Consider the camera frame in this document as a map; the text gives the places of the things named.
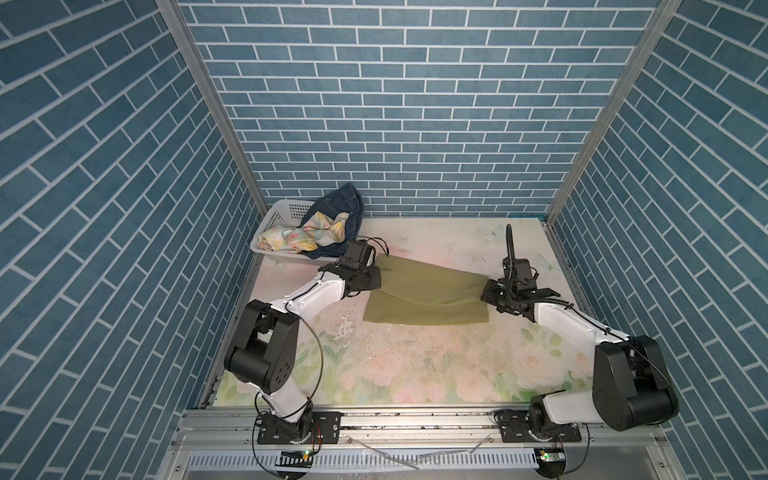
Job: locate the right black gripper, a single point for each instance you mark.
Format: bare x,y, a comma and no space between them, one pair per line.
488,291

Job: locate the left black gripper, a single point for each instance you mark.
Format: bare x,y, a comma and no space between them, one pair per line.
374,278

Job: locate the olive green skirt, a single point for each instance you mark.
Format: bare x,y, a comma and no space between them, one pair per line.
422,294

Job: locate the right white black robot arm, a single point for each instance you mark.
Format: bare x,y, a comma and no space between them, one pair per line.
630,382

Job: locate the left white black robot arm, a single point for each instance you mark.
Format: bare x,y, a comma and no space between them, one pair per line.
262,351

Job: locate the floral pastel skirt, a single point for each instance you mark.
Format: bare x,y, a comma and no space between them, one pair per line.
300,237

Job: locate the blue denim skirt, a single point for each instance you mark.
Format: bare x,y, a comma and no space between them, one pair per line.
345,199

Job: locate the white plastic laundry basket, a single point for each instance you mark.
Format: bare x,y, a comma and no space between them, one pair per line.
286,213

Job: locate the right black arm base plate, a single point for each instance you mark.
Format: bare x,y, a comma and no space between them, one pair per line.
517,426

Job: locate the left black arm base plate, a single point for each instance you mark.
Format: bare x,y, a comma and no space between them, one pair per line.
321,427

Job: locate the aluminium front mounting rail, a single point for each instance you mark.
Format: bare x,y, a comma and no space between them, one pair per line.
422,442

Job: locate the left aluminium corner post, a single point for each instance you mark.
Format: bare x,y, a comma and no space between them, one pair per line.
173,17

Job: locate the aluminium corner post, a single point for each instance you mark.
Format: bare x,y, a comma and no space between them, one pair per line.
173,17
657,25

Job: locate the right aluminium corner post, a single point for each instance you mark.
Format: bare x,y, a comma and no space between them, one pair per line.
657,25

